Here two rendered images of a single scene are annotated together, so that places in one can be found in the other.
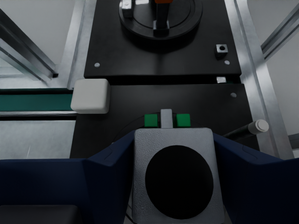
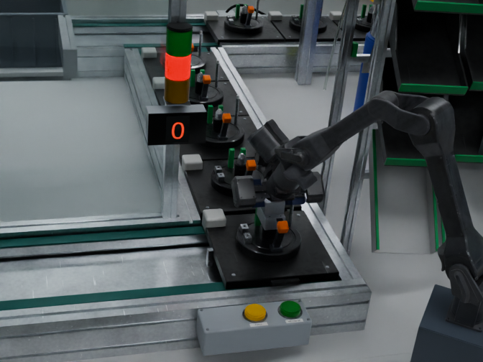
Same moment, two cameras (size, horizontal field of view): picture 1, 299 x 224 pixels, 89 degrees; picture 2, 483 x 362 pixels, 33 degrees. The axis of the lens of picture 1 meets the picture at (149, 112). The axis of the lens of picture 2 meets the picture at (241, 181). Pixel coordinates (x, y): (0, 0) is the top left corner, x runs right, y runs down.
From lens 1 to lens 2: 164 cm
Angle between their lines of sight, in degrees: 42
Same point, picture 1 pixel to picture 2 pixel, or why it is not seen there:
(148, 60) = not seen: hidden behind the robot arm
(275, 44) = not seen: hidden behind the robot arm
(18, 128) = (148, 254)
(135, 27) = (228, 186)
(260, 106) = (318, 222)
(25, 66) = (168, 205)
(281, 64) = not seen: hidden behind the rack
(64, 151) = (191, 261)
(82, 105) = (214, 218)
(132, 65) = (231, 206)
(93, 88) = (216, 212)
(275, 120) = (325, 225)
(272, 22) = (335, 192)
